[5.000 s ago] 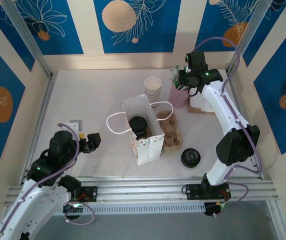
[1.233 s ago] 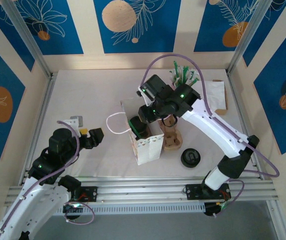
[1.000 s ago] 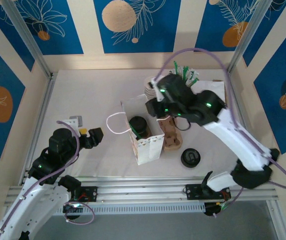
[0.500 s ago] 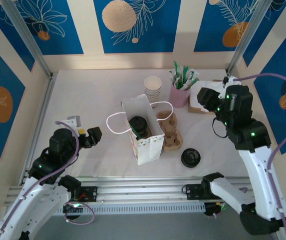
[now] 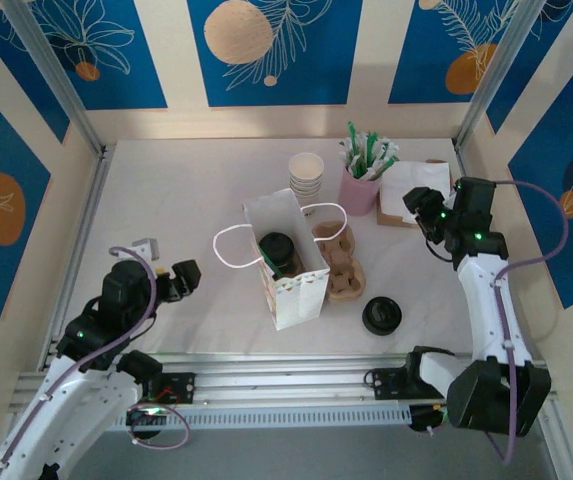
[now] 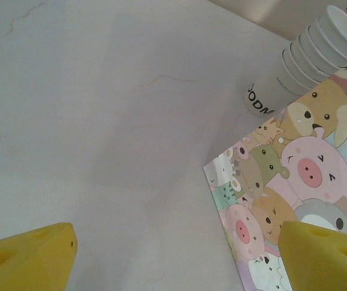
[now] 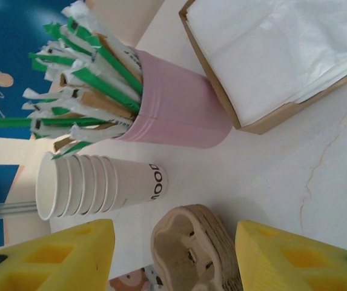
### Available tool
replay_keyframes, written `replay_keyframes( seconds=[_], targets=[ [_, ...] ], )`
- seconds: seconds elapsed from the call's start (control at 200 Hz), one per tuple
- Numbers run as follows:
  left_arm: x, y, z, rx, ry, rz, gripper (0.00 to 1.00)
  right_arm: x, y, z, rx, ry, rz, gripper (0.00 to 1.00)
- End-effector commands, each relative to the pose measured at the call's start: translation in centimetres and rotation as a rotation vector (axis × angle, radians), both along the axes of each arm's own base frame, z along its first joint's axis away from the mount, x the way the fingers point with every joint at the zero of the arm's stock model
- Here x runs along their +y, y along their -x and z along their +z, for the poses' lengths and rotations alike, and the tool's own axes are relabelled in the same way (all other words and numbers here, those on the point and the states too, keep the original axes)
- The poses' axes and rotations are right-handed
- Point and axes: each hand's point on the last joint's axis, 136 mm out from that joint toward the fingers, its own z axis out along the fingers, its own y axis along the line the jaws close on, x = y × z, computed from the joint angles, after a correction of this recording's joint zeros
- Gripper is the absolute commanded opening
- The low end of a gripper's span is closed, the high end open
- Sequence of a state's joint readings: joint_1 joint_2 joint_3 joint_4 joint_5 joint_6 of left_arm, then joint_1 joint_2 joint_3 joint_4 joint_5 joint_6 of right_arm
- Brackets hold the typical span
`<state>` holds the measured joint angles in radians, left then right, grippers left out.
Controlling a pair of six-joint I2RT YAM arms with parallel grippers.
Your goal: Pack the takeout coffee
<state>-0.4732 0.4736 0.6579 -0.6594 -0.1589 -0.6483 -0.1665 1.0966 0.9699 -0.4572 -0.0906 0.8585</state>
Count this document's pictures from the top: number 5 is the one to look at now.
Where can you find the stack of white paper cups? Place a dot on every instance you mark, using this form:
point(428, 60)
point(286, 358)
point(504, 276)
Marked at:
point(306, 177)

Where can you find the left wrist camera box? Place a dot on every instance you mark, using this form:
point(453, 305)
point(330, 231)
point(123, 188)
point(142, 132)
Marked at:
point(146, 248)

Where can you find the green white sachet stick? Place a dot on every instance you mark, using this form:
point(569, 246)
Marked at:
point(354, 142)
point(383, 167)
point(388, 152)
point(346, 154)
point(372, 147)

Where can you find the stack of cardboard cup carriers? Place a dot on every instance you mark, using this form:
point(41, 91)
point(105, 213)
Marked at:
point(343, 265)

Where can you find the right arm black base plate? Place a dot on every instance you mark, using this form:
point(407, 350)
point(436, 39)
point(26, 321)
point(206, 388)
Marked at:
point(388, 384)

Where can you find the green stirrer stick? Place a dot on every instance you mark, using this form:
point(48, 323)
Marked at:
point(270, 262)

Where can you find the paper cup with black lid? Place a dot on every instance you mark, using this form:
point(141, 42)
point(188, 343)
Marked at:
point(277, 247)

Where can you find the brown cardboard napkin tray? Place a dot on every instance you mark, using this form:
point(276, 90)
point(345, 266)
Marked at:
point(391, 220)

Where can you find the aluminium frame cross rail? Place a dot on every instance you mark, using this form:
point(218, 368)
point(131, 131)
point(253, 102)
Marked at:
point(276, 380)

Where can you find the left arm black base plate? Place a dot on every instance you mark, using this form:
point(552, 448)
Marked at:
point(181, 387)

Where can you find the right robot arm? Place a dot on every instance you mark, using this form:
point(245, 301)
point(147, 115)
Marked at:
point(496, 310)

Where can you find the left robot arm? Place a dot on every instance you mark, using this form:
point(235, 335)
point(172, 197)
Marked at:
point(66, 415)

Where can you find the single cardboard cup carrier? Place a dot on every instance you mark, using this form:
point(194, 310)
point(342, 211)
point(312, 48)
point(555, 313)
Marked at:
point(307, 271)

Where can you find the stack of black cup lids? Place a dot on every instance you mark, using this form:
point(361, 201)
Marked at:
point(382, 315)

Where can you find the stack of white napkins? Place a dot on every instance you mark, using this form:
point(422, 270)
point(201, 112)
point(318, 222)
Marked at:
point(416, 175)

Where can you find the aluminium frame post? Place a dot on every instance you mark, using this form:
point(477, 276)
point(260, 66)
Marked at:
point(491, 80)
point(61, 85)

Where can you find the pink cylindrical holder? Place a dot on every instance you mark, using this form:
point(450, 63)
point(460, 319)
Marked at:
point(361, 197)

